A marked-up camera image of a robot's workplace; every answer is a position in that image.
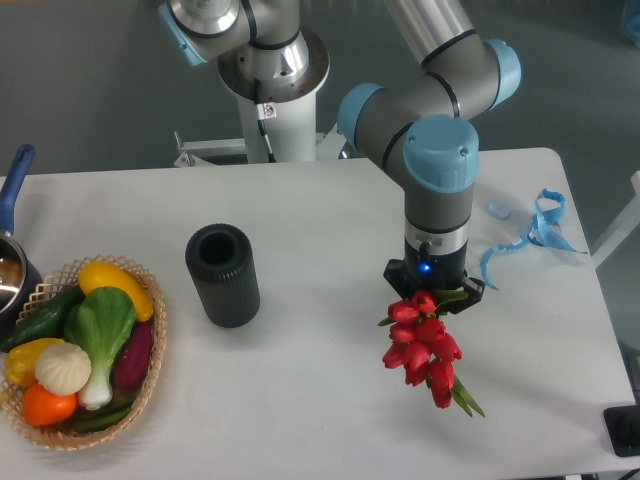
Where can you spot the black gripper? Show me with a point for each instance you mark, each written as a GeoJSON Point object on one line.
{"type": "Point", "coordinates": [436, 269]}

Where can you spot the red tulip bouquet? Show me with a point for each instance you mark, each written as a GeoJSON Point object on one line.
{"type": "Point", "coordinates": [424, 348]}

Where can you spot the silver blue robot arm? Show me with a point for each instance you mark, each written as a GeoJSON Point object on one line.
{"type": "Point", "coordinates": [421, 137]}

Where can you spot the small pale blue cap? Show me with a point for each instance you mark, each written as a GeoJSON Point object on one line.
{"type": "Point", "coordinates": [499, 209]}

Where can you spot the blue ribbon strip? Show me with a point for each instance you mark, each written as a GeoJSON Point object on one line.
{"type": "Point", "coordinates": [544, 231]}

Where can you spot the black ribbed vase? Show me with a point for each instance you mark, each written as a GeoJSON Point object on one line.
{"type": "Point", "coordinates": [220, 260]}

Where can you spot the black device at edge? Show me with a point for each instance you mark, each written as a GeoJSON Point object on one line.
{"type": "Point", "coordinates": [622, 425]}

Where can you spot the purple sweet potato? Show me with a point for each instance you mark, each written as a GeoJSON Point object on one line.
{"type": "Point", "coordinates": [133, 363]}

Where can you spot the green bok choy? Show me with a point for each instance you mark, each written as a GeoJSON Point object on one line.
{"type": "Point", "coordinates": [101, 325]}

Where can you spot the woven wicker basket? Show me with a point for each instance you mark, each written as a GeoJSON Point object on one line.
{"type": "Point", "coordinates": [63, 437]}

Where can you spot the green bean pods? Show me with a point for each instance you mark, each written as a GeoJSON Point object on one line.
{"type": "Point", "coordinates": [103, 418]}

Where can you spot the white steamed bun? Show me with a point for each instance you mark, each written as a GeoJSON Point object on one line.
{"type": "Point", "coordinates": [63, 369]}

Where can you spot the green cucumber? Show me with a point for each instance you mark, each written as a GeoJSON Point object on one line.
{"type": "Point", "coordinates": [47, 321]}

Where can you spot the orange tangerine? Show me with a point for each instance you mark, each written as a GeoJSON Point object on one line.
{"type": "Point", "coordinates": [43, 408]}

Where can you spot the yellow bell pepper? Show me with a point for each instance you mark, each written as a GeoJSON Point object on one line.
{"type": "Point", "coordinates": [20, 362]}

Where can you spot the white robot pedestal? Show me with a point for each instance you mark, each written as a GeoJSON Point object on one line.
{"type": "Point", "coordinates": [276, 91]}

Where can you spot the white frame at right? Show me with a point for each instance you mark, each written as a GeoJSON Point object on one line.
{"type": "Point", "coordinates": [619, 229]}

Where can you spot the blue handled saucepan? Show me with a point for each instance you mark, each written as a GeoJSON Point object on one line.
{"type": "Point", "coordinates": [19, 276]}

